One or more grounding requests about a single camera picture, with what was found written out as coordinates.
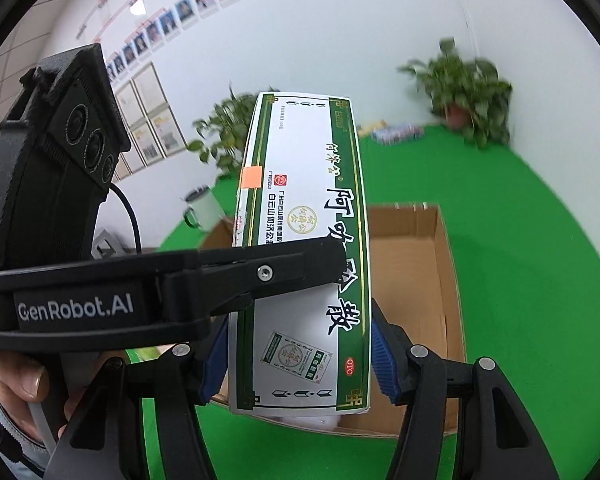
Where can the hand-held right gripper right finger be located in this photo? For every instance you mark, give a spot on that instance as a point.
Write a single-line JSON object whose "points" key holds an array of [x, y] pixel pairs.
{"points": [[384, 360]]}

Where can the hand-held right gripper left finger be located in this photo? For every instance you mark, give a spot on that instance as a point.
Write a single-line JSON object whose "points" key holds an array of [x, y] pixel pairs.
{"points": [[212, 362]]}

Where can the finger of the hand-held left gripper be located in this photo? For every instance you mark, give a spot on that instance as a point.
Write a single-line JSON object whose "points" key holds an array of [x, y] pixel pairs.
{"points": [[280, 270]]}

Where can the large deep cardboard box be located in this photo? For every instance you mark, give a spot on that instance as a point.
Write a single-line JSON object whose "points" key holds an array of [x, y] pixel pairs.
{"points": [[410, 270]]}

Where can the green white medicine box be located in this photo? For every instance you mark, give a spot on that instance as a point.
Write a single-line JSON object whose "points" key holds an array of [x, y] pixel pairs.
{"points": [[305, 160]]}

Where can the person's left hand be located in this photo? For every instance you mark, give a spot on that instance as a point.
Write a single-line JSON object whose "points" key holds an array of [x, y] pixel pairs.
{"points": [[17, 375]]}

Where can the white mug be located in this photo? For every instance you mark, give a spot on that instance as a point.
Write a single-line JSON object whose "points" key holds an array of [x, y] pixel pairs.
{"points": [[207, 207]]}

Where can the group of framed certificates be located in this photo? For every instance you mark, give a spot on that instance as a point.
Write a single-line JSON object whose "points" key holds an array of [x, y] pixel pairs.
{"points": [[152, 110]]}

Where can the leafy potted plant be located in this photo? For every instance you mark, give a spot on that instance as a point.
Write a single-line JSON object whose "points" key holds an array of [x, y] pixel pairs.
{"points": [[225, 125]]}

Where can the yellow small packet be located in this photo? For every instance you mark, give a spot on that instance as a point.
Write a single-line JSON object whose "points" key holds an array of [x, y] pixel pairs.
{"points": [[369, 130]]}

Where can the green tablecloth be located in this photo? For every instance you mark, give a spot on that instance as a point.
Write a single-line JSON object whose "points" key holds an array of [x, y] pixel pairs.
{"points": [[530, 260]]}

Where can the blue white small packets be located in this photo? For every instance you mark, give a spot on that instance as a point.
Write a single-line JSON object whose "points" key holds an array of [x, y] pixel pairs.
{"points": [[400, 133]]}

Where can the potted plant in terracotta pot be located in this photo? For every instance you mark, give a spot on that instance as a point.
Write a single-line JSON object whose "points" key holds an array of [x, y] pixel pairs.
{"points": [[460, 85]]}

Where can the grey metal bracket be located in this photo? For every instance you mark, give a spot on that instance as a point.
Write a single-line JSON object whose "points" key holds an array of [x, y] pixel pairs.
{"points": [[105, 247]]}

